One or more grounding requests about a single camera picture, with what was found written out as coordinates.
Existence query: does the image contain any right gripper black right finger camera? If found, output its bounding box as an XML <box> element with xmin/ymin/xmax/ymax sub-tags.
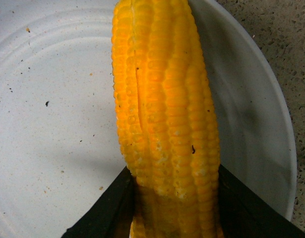
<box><xmin>218</xmin><ymin>165</ymin><xmax>305</xmax><ymax>238</ymax></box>

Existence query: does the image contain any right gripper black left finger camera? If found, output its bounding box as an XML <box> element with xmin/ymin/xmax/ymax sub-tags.
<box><xmin>62</xmin><ymin>168</ymin><xmax>135</xmax><ymax>238</ymax></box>

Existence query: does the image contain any yellow corn cob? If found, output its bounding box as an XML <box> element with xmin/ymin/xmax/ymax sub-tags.
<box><xmin>111</xmin><ymin>0</ymin><xmax>223</xmax><ymax>238</ymax></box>

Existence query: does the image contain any light blue plate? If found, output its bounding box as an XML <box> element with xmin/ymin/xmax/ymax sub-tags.
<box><xmin>0</xmin><ymin>0</ymin><xmax>297</xmax><ymax>238</ymax></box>

